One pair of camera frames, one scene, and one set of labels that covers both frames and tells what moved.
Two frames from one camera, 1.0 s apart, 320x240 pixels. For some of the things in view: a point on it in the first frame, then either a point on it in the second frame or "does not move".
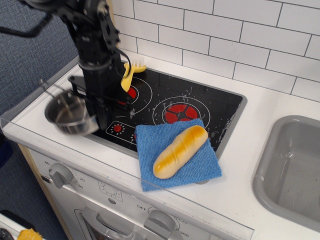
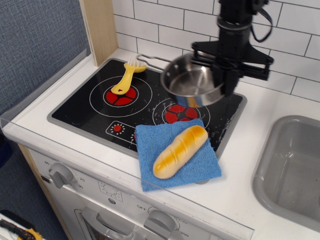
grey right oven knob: x=160 y=224 does not move
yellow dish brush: x=138 y=65 does not move
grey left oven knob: x=60 y=175 does not move
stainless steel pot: x=70 y=112 to x=187 y=79
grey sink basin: x=287 y=180 does not move
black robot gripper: x=101 y=87 to x=233 y=49
